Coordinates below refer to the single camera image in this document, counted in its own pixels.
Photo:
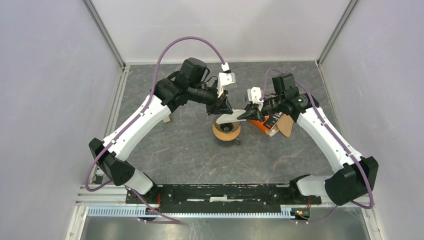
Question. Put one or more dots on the glass coffee server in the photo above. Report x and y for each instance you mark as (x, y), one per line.
(228, 143)

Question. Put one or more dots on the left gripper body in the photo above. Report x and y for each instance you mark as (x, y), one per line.
(213, 107)

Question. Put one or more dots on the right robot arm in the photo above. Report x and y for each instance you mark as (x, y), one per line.
(354, 175)

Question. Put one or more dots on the aluminium frame rail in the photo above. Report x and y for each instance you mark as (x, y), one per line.
(111, 195)

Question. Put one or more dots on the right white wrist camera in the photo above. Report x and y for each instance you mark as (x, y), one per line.
(254, 99)

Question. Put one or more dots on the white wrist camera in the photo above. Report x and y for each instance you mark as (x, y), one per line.
(254, 99)
(226, 79)

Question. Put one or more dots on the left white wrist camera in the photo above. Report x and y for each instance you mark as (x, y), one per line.
(226, 79)

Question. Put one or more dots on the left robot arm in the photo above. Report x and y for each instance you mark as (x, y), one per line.
(189, 83)

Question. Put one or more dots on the multicoloured block stack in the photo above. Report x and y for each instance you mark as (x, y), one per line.
(167, 119)

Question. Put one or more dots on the glass cone dripper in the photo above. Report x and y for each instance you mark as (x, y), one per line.
(226, 128)

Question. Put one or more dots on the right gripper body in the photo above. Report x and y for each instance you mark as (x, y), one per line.
(268, 107)

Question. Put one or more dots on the coffee filter box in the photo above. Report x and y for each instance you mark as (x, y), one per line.
(269, 125)

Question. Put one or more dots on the white paper coffee filter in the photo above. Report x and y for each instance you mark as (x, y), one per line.
(231, 118)

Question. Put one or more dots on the brown paper coffee filter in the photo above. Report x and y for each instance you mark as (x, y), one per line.
(285, 125)

